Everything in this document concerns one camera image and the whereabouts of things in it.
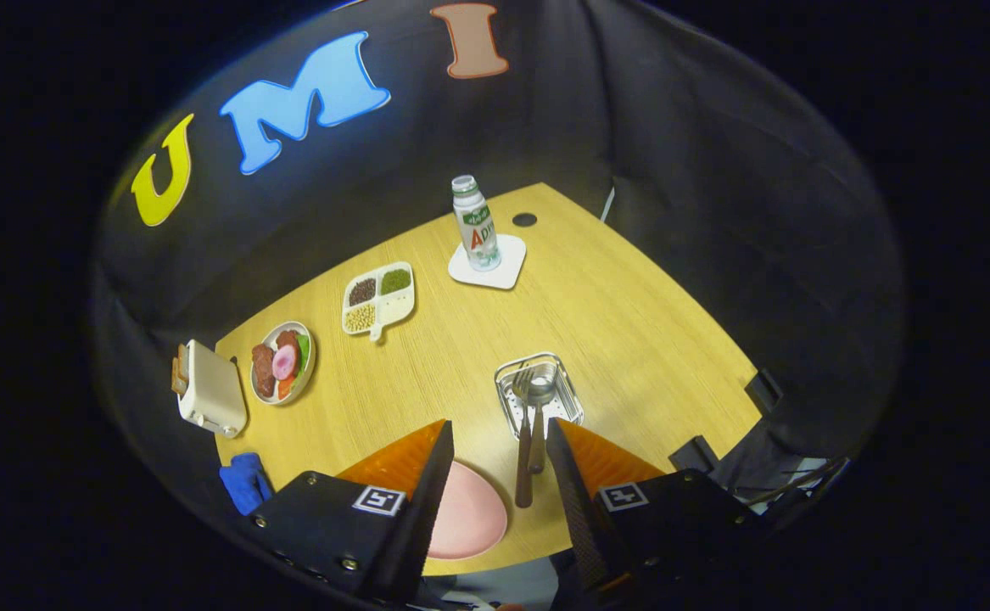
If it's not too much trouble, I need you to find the black table edge bracket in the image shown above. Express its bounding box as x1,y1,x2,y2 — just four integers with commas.
668,435,720,476
745,367,784,415

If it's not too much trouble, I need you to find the white divided tray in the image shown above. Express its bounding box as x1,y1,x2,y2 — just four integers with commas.
342,261,417,343

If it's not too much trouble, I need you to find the fork with wooden handle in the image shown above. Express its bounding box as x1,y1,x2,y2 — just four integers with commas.
512,365,538,508

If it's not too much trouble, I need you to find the white square coaster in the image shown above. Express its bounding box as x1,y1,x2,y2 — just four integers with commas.
448,234,528,290

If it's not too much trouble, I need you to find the blue folded cloth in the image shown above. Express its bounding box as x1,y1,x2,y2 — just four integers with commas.
220,452,275,516

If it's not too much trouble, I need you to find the white drink bottle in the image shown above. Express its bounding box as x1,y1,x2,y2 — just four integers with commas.
451,175,502,272

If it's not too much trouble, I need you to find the pink plate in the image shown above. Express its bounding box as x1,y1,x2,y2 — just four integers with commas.
427,461,509,561

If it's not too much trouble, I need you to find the metal wire basket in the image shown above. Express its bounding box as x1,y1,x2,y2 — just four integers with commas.
495,352,585,442

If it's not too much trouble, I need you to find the white toaster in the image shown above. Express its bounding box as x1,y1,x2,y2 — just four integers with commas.
174,339,249,439

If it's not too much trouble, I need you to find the spoon with wooden handle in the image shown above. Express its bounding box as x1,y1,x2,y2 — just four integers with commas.
527,373,557,474

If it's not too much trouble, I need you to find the large brown meat piece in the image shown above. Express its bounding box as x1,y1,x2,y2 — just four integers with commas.
252,343,277,398

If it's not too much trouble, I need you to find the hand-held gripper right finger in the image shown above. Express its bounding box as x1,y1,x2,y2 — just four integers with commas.
545,418,763,595

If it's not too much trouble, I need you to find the grey food plate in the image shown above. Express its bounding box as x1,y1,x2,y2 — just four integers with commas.
249,321,317,406

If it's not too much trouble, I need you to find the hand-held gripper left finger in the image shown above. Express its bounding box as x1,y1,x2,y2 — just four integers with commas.
249,419,455,603

